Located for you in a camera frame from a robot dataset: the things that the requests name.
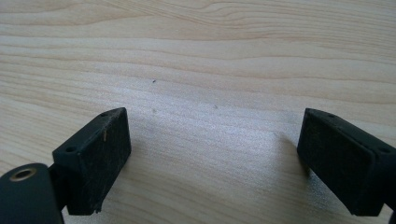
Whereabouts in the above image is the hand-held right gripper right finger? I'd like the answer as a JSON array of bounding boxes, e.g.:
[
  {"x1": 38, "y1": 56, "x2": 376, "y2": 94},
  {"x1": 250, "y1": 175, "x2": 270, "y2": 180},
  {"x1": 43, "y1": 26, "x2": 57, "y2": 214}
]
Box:
[{"x1": 296, "y1": 107, "x2": 396, "y2": 217}]

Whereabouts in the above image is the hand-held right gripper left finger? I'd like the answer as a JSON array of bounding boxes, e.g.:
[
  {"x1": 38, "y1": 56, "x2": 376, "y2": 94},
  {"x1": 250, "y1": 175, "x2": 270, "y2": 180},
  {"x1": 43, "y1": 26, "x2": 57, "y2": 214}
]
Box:
[{"x1": 49, "y1": 106, "x2": 133, "y2": 217}]

